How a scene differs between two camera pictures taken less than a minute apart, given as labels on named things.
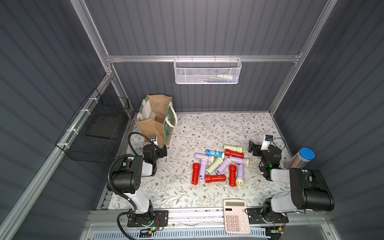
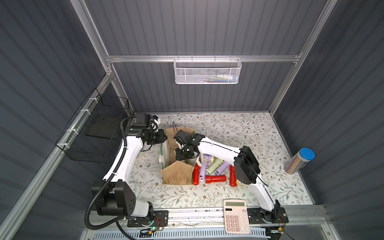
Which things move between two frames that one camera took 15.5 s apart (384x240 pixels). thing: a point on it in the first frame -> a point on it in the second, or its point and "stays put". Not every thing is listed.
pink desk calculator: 236,216 stays put
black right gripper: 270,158 -> 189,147
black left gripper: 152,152 -> 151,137
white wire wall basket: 207,71 stays put
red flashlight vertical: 233,169 stays put
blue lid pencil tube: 300,159 stays put
